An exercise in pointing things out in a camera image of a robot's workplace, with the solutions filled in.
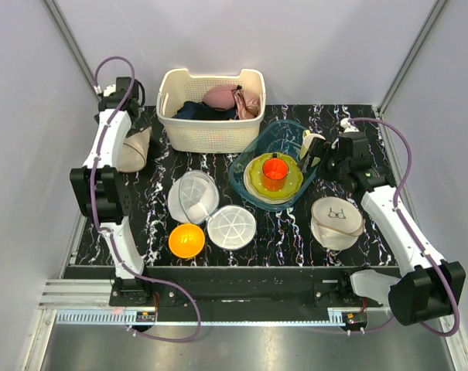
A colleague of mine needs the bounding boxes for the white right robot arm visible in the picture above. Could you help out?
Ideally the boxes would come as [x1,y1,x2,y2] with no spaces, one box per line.
[299,131,466,335]

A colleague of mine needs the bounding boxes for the pink bra in basket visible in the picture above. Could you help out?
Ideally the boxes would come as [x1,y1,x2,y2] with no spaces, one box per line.
[202,84,261,120]

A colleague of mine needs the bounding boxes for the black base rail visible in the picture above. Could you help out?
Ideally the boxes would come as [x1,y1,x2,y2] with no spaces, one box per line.
[62,267,391,324]

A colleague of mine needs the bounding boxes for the beige bra-print laundry bag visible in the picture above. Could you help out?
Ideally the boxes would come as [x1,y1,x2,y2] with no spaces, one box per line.
[310,196,365,251]

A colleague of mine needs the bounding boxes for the orange plastic bowl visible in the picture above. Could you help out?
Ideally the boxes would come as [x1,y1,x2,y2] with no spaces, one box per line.
[168,223,206,259]

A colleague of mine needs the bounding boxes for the beige brown-trimmed laundry bag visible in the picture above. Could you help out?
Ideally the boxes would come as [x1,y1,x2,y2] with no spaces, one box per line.
[117,127,152,173]

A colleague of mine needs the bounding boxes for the yellow-green mug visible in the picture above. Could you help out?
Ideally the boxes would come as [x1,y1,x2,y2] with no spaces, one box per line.
[298,130,326,172]

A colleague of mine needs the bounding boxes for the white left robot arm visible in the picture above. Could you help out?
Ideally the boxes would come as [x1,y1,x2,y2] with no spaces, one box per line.
[70,77,153,307]

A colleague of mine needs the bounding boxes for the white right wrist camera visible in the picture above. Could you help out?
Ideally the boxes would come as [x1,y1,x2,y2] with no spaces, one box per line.
[340,118,356,132]

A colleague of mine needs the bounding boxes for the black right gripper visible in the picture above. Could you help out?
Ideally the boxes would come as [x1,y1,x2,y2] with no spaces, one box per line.
[296,137,349,186]

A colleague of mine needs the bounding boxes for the cream plastic laundry basket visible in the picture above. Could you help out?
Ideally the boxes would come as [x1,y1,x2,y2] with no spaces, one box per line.
[156,68,266,154]

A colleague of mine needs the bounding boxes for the orange translucent cup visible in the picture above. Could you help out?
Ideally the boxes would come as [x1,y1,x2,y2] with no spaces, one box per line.
[261,153,289,192]

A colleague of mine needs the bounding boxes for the white mesh laundry bag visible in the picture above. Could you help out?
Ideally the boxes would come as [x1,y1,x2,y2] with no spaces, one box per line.
[167,170,257,251]

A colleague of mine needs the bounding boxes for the dark navy clothes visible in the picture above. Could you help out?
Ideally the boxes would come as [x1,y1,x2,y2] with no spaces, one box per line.
[173,100,237,121]

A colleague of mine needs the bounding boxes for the yellow-green plate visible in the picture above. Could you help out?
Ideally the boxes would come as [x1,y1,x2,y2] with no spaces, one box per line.
[244,152,304,204]

